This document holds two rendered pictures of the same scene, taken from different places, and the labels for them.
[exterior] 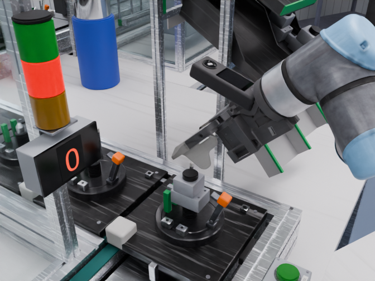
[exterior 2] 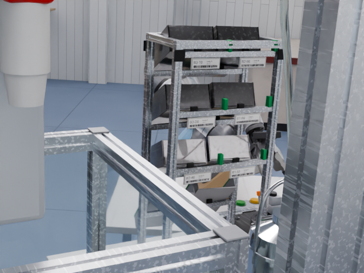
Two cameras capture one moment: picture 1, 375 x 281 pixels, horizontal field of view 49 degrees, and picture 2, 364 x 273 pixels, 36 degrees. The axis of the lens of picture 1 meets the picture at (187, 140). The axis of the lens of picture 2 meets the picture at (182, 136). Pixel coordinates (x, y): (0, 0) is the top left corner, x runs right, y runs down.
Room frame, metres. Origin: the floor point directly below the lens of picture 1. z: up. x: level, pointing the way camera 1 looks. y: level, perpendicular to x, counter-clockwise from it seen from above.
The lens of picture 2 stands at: (2.42, 0.61, 1.82)
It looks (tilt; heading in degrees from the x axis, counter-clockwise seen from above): 16 degrees down; 209
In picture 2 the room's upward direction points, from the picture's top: 3 degrees clockwise
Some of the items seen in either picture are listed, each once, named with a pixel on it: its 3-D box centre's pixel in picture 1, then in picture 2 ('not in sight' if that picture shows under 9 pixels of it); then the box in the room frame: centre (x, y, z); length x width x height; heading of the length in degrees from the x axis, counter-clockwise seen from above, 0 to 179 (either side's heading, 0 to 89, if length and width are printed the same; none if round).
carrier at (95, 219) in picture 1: (93, 165); not in sight; (0.76, 0.21, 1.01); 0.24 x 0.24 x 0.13; 58
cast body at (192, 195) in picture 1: (186, 185); (273, 202); (0.63, 0.00, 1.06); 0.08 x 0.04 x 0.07; 58
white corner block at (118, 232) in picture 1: (121, 232); not in sight; (0.60, 0.13, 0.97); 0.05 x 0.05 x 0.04; 58
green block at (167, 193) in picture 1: (167, 201); not in sight; (0.64, 0.04, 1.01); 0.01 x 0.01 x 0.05; 58
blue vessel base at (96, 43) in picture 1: (97, 50); not in sight; (1.56, 0.35, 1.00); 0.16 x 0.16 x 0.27
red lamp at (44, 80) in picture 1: (43, 73); not in sight; (0.53, 0.20, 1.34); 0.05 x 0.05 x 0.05
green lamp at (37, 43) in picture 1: (36, 38); not in sight; (0.53, 0.20, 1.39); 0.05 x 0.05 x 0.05
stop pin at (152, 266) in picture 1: (153, 271); not in sight; (0.52, 0.06, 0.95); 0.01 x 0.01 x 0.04; 58
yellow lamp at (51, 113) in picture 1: (49, 106); not in sight; (0.53, 0.20, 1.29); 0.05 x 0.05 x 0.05
